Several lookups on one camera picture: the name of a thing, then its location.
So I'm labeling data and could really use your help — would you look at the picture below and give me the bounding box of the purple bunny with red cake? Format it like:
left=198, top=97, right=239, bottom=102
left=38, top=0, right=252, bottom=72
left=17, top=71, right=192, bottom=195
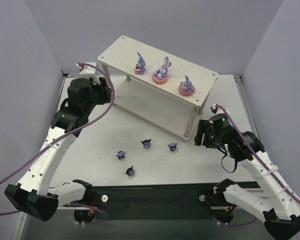
left=134, top=52, right=146, bottom=75

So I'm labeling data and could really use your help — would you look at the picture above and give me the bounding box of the large bunny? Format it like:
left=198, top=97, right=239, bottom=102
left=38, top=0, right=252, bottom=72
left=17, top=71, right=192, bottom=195
left=152, top=56, right=172, bottom=84

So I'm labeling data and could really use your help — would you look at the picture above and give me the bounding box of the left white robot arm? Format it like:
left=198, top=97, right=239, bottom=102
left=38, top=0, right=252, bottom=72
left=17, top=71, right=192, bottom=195
left=4, top=77, right=114, bottom=222

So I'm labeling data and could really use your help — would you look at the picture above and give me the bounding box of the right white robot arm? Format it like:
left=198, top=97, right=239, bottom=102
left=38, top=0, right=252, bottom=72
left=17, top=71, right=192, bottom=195
left=194, top=113, right=300, bottom=240

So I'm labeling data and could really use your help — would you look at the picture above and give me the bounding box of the light wooden two-tier shelf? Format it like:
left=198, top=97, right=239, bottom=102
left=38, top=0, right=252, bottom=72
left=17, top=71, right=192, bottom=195
left=97, top=35, right=219, bottom=142

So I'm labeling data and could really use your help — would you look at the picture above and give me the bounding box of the purple-headed figure black bow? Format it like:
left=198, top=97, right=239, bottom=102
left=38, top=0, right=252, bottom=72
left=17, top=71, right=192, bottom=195
left=167, top=142, right=178, bottom=152

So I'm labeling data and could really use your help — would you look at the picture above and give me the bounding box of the purple imp figure left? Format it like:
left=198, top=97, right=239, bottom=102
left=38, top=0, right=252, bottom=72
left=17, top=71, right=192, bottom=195
left=115, top=150, right=126, bottom=160

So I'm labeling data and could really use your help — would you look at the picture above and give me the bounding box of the black-headed figure purple bow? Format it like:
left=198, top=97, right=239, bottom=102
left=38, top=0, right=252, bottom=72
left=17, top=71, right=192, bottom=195
left=141, top=138, right=152, bottom=149

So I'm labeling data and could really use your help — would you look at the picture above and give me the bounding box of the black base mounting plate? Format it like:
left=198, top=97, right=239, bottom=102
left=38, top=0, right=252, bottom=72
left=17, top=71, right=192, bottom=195
left=62, top=183, right=243, bottom=221

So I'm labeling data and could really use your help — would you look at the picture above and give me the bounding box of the black imp figure front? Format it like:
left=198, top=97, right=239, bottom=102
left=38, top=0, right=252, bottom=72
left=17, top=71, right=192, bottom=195
left=125, top=166, right=135, bottom=177

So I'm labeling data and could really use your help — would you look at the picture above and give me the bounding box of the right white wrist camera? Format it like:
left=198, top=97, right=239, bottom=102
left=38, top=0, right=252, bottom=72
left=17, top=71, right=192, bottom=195
left=210, top=103, right=229, bottom=116

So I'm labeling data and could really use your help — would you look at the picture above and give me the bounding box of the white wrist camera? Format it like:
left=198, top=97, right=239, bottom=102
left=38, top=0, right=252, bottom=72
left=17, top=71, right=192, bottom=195
left=210, top=103, right=229, bottom=116
left=76, top=62, right=100, bottom=85

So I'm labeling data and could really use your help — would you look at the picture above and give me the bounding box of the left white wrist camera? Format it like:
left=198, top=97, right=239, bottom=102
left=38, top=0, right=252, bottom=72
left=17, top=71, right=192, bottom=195
left=76, top=62, right=100, bottom=85

